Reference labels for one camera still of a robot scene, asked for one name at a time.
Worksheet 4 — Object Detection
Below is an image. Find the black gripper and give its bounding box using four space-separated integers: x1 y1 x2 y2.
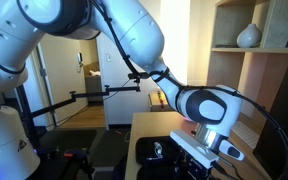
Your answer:
174 149 211 180

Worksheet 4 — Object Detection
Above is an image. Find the black zip case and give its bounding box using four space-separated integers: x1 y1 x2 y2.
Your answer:
135 136 181 180

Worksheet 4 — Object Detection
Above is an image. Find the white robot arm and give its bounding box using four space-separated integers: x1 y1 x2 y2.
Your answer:
0 0 244 180

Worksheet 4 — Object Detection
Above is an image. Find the white keyboard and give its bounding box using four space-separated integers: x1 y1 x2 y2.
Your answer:
232 121 259 149

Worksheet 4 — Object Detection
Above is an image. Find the wooden toy box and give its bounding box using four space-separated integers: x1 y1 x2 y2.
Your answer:
149 90 172 112

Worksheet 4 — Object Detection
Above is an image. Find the left orange black clamp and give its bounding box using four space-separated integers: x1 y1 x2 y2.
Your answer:
63 149 95 180

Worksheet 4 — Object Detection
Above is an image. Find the wooden shelf unit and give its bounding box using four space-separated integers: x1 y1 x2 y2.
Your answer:
206 0 288 118

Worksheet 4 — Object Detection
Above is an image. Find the white ceramic vase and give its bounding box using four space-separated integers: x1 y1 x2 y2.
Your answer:
237 24 262 48

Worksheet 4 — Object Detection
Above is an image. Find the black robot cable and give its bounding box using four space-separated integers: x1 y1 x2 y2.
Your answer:
90 0 288 180

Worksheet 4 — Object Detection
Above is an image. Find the black camera on boom arm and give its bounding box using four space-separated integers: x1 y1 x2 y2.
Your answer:
128 72 150 83

